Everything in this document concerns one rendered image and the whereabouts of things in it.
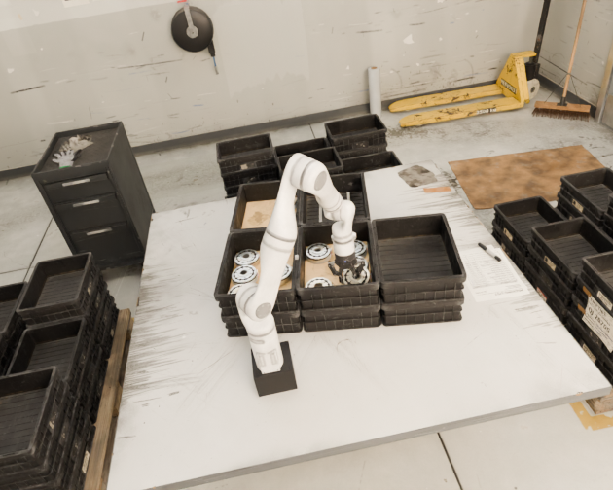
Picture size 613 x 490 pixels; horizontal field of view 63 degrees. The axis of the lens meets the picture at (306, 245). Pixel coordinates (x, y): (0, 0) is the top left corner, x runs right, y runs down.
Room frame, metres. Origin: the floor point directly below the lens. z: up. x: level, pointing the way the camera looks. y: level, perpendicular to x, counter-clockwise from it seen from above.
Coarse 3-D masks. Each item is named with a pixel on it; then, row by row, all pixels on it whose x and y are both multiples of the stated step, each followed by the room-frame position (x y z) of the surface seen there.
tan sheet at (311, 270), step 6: (330, 246) 1.67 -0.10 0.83; (366, 258) 1.56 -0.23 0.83; (306, 264) 1.57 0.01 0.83; (312, 264) 1.57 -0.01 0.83; (318, 264) 1.56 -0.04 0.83; (324, 264) 1.56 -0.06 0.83; (306, 270) 1.54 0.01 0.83; (312, 270) 1.53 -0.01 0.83; (318, 270) 1.53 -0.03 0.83; (324, 270) 1.52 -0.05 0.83; (330, 270) 1.51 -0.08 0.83; (306, 276) 1.50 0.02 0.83; (312, 276) 1.50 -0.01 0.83; (318, 276) 1.49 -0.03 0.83; (324, 276) 1.48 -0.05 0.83; (330, 276) 1.48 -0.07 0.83; (336, 276) 1.47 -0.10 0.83; (306, 282) 1.47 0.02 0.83; (336, 282) 1.44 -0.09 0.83
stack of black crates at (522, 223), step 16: (496, 208) 2.37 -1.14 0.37; (512, 208) 2.41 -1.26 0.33; (528, 208) 2.42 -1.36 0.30; (544, 208) 2.36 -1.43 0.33; (496, 224) 2.36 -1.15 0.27; (512, 224) 2.20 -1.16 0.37; (528, 224) 2.31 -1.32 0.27; (544, 224) 2.29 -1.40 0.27; (496, 240) 2.33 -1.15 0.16; (512, 240) 2.17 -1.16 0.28; (528, 240) 2.16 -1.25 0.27; (512, 256) 2.15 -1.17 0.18
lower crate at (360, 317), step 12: (300, 312) 1.33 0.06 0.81; (312, 312) 1.31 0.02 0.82; (324, 312) 1.31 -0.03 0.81; (336, 312) 1.30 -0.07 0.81; (348, 312) 1.30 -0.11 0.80; (360, 312) 1.29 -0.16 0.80; (372, 312) 1.30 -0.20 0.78; (312, 324) 1.32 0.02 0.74; (324, 324) 1.32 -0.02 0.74; (336, 324) 1.31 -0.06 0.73; (348, 324) 1.31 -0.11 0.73; (360, 324) 1.30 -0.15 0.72; (372, 324) 1.30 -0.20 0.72
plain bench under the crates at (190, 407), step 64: (384, 192) 2.22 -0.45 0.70; (448, 192) 2.13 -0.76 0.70; (192, 256) 1.93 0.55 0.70; (192, 320) 1.49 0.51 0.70; (512, 320) 1.23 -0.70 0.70; (128, 384) 1.21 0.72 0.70; (192, 384) 1.17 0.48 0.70; (320, 384) 1.08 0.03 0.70; (384, 384) 1.04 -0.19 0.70; (448, 384) 1.00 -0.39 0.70; (512, 384) 0.96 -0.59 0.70; (576, 384) 0.93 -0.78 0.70; (128, 448) 0.95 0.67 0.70; (192, 448) 0.91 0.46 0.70; (256, 448) 0.88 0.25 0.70; (320, 448) 0.84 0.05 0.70
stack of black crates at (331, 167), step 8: (304, 152) 3.04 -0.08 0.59; (312, 152) 3.04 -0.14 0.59; (320, 152) 3.04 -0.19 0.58; (328, 152) 3.05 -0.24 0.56; (336, 152) 2.97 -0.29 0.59; (280, 160) 3.03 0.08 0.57; (320, 160) 3.04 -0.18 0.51; (328, 160) 3.05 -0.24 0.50; (336, 160) 2.96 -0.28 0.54; (280, 168) 2.87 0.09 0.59; (328, 168) 2.77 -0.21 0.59; (336, 168) 2.76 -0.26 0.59; (280, 176) 2.80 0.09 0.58
